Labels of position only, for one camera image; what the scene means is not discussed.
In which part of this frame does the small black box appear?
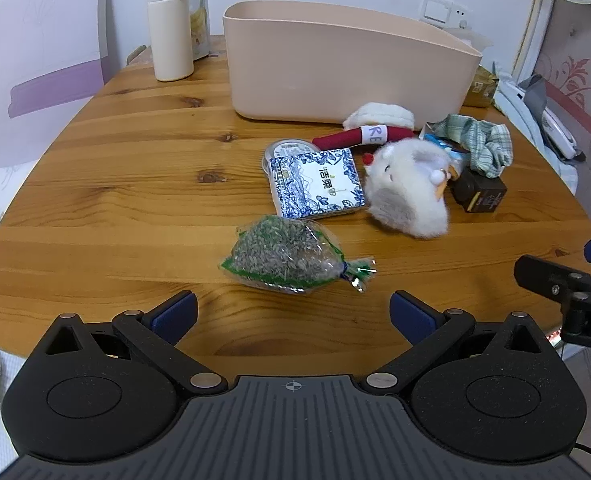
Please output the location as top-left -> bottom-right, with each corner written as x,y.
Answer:
448,168 -> 507,212

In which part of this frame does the green plaid scrunchie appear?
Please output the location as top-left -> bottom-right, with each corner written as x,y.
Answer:
429,114 -> 513,179

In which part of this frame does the white plush cat toy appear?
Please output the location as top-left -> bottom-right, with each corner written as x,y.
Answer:
363,138 -> 452,240

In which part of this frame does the green dried herb bag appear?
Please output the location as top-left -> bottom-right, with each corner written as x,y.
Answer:
220,216 -> 377,294

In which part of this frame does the blue white porcelain-pattern box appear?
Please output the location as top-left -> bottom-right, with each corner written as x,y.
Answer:
268,148 -> 366,219

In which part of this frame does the red white plush sock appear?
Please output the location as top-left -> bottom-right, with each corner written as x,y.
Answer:
312,102 -> 415,151

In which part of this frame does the patterned bed headboard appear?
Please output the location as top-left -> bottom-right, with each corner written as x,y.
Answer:
513,0 -> 591,220

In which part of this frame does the gold tissue pack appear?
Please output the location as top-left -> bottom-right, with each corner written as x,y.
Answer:
463,65 -> 499,108

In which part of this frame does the beige plastic storage bin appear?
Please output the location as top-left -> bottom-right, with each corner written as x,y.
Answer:
222,0 -> 482,128

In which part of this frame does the banana chips snack pouch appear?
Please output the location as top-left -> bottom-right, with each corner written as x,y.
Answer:
189,0 -> 210,61

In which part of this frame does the cream thermos bottle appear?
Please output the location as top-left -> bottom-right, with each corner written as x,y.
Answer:
146,0 -> 193,82

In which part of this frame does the white device with grey strap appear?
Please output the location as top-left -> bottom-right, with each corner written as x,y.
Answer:
518,75 -> 586,162

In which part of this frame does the white wall switch socket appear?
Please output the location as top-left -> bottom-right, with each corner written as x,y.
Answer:
419,0 -> 473,29

